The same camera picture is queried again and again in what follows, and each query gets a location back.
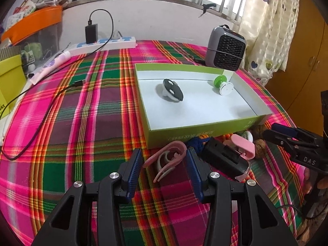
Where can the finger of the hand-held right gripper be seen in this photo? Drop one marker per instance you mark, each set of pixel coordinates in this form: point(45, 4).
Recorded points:
point(278, 139)
point(284, 130)

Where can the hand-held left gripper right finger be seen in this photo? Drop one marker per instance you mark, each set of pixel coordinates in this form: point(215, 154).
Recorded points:
point(193, 171)

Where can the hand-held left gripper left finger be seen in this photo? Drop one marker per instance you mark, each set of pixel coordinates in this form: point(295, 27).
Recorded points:
point(134, 171)

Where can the brown walnut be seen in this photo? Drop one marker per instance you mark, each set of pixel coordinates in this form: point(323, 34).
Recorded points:
point(260, 130)
point(260, 147)

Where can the blue orange knitted toy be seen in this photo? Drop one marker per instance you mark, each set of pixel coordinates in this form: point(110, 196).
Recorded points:
point(198, 143)

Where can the white mushroom-shaped gadget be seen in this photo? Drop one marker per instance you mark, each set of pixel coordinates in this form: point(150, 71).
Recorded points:
point(248, 135)

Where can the pink white ear hook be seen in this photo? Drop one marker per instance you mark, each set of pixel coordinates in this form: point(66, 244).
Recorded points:
point(174, 148)

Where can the black zip case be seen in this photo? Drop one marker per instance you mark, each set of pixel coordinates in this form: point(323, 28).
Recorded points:
point(223, 156)

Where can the pink oval case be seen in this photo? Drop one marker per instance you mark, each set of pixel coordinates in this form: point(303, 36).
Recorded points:
point(243, 147)

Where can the green white cardboard box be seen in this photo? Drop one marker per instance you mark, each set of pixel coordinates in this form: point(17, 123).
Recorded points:
point(192, 110)

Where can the person's right hand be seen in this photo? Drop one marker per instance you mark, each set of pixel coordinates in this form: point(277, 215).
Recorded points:
point(308, 182)

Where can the wooden cabinet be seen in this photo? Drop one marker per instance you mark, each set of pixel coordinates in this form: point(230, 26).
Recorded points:
point(307, 69)

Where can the pink green plaid blanket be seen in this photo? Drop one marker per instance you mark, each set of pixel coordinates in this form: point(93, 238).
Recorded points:
point(89, 112)

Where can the green white yo-yo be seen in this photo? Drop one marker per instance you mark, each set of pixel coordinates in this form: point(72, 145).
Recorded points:
point(224, 87)

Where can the black white round gadget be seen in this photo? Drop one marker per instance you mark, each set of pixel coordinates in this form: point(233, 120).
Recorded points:
point(170, 89)

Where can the grey space heater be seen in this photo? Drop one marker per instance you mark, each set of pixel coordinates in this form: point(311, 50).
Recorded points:
point(225, 48)

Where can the cream heart print curtain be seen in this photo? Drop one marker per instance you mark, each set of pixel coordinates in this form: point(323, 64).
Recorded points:
point(269, 30)

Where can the white power strip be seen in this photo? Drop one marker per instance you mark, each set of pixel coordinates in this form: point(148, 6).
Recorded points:
point(120, 42)

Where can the pink white tube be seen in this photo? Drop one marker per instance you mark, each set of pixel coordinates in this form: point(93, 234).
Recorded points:
point(51, 66)

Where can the black charger adapter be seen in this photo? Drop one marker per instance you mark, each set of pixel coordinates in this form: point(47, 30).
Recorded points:
point(91, 33)

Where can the yellow-green shoe box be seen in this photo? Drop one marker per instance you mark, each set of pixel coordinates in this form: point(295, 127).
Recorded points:
point(10, 84)

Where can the grey chevron patterned box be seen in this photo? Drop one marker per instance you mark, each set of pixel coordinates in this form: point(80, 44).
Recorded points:
point(10, 51)

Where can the clear container with orange lid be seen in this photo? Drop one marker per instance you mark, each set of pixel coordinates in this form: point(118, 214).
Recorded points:
point(35, 20)

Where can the colourful paper packets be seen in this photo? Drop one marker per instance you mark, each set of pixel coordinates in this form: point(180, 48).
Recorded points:
point(24, 9)

